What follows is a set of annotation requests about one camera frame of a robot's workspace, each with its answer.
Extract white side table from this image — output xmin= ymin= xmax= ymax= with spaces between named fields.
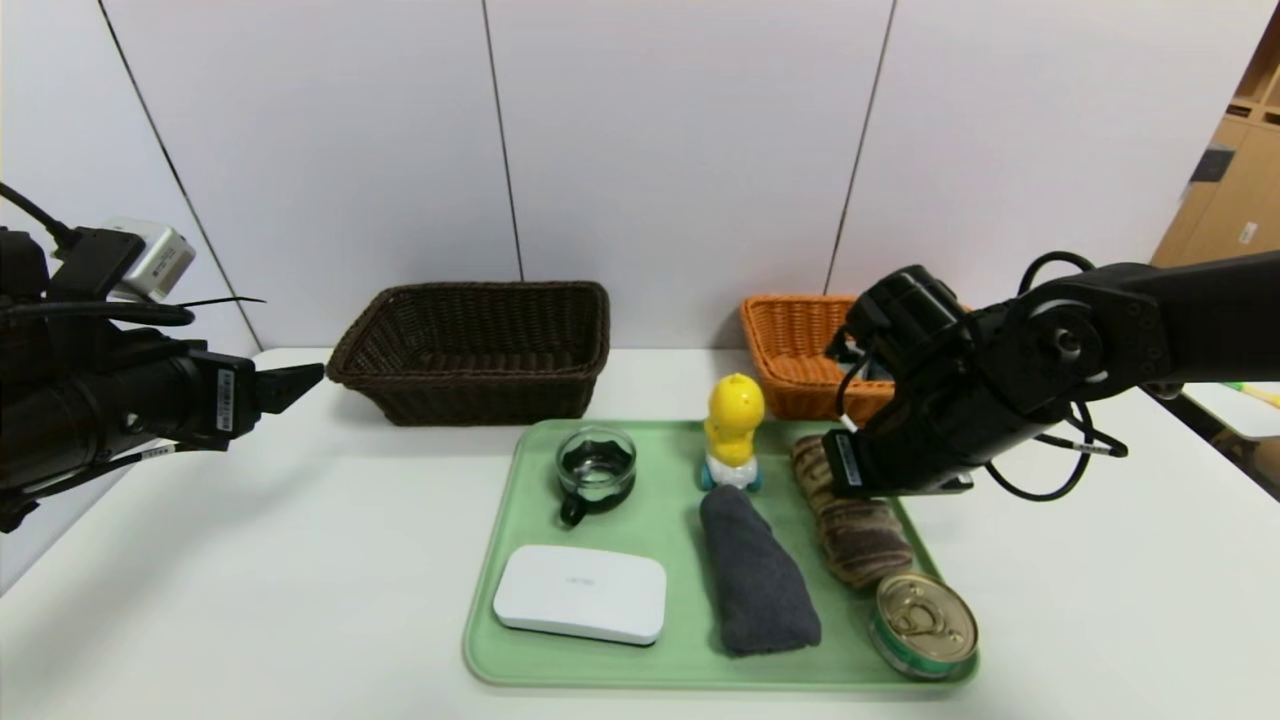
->
xmin=1180 ymin=382 xmax=1280 ymax=441

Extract white rectangular box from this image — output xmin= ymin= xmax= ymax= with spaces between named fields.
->
xmin=493 ymin=544 xmax=668 ymax=646

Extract dark brown wicker basket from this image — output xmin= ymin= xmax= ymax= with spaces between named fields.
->
xmin=326 ymin=281 xmax=611 ymax=428

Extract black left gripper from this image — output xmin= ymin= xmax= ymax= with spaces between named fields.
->
xmin=119 ymin=348 xmax=325 ymax=451

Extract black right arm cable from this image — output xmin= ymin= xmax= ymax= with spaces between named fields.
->
xmin=985 ymin=250 xmax=1129 ymax=501

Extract green labelled cat food can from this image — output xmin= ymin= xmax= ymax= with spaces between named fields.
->
xmin=868 ymin=571 xmax=979 ymax=682

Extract glass cup with black holder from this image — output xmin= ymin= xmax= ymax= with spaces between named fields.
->
xmin=556 ymin=426 xmax=638 ymax=527

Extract yellow duck toy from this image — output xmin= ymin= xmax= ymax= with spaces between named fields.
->
xmin=698 ymin=373 xmax=766 ymax=493

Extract orange wicker basket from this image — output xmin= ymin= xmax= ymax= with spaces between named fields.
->
xmin=740 ymin=294 xmax=906 ymax=425

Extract light wooden cabinet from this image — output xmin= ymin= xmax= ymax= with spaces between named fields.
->
xmin=1150 ymin=0 xmax=1280 ymax=271

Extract dark grey rolled towel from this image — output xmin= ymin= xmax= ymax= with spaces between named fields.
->
xmin=699 ymin=485 xmax=823 ymax=658

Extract light green plastic tray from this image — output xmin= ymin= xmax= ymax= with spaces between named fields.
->
xmin=464 ymin=418 xmax=979 ymax=689

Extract brown striped bread roll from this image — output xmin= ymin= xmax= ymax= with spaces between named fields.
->
xmin=790 ymin=433 xmax=916 ymax=589

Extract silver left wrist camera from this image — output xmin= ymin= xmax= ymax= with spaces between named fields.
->
xmin=100 ymin=217 xmax=198 ymax=303

